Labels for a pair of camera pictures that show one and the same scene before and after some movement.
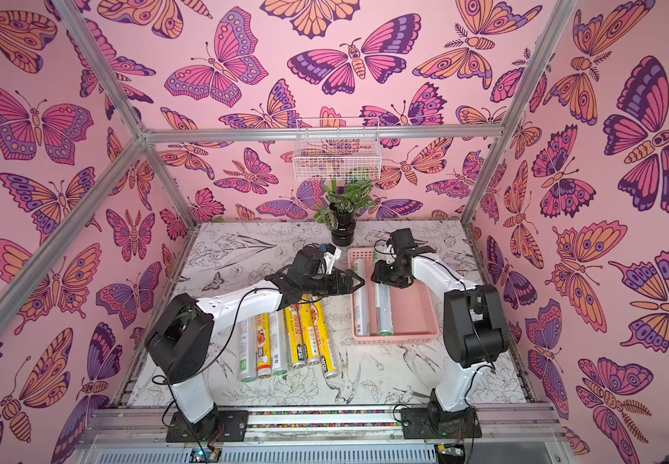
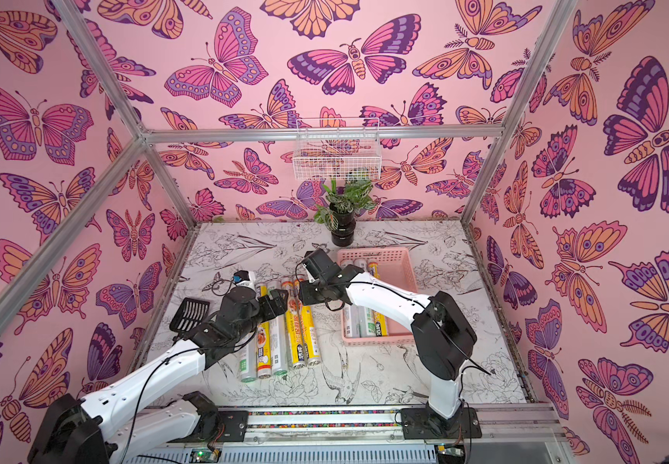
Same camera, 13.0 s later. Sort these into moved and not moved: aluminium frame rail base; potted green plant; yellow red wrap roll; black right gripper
Moved: black right gripper
Not moved: potted green plant; aluminium frame rail base; yellow red wrap roll
